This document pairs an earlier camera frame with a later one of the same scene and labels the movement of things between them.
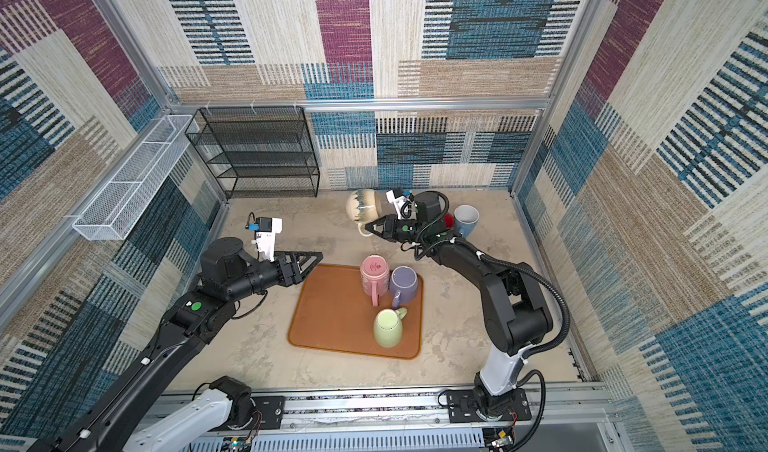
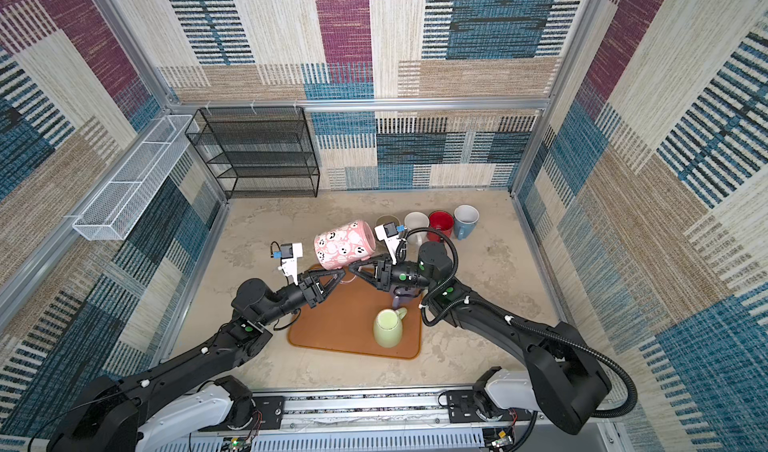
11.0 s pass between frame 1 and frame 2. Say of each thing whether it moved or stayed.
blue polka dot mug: stayed
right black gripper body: moved
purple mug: stayed
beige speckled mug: moved
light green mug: stayed
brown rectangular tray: stayed
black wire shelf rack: stayed
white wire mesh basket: stayed
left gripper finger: moved
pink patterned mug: moved
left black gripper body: moved
